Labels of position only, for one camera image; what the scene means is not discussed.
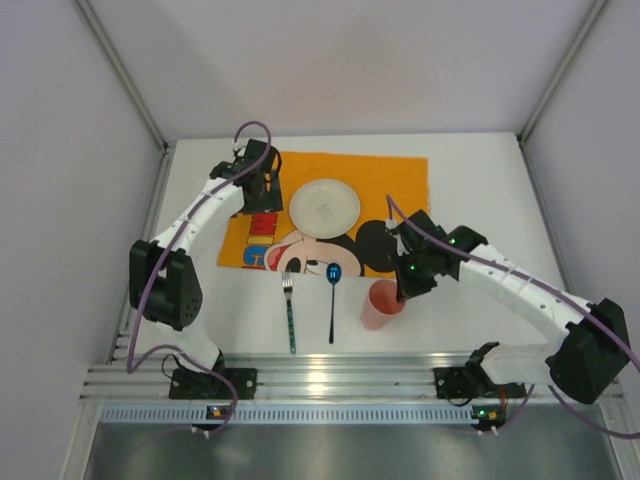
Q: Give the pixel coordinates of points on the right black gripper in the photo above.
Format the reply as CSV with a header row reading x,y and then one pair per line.
x,y
406,284

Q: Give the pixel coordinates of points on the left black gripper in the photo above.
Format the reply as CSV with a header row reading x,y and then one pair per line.
x,y
268,201

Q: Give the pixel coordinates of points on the pink plastic cup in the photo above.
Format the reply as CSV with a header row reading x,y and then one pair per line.
x,y
381,305

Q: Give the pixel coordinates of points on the cream round plate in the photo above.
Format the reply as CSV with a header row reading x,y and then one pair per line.
x,y
324,208

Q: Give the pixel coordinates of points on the orange cartoon mouse cloth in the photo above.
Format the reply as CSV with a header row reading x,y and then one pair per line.
x,y
271,242

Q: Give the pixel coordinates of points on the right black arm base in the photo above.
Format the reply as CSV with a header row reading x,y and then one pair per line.
x,y
460,385

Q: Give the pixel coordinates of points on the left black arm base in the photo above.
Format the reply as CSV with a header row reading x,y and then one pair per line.
x,y
190,385

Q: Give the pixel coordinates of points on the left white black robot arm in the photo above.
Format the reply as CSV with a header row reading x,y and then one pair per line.
x,y
164,288

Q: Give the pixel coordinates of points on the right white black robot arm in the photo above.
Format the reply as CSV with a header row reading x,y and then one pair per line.
x,y
585,342

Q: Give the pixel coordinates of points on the blue metallic spoon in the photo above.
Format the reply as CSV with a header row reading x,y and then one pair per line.
x,y
333,275

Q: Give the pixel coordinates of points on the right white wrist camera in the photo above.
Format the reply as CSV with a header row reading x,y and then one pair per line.
x,y
391,226

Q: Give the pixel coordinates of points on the fork with teal handle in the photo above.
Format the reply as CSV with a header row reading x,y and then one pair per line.
x,y
287,283

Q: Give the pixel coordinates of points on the perforated grey cable duct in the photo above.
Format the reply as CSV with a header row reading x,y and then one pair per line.
x,y
302,414

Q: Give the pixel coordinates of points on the aluminium mounting rail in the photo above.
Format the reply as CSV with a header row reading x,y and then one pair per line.
x,y
315,377

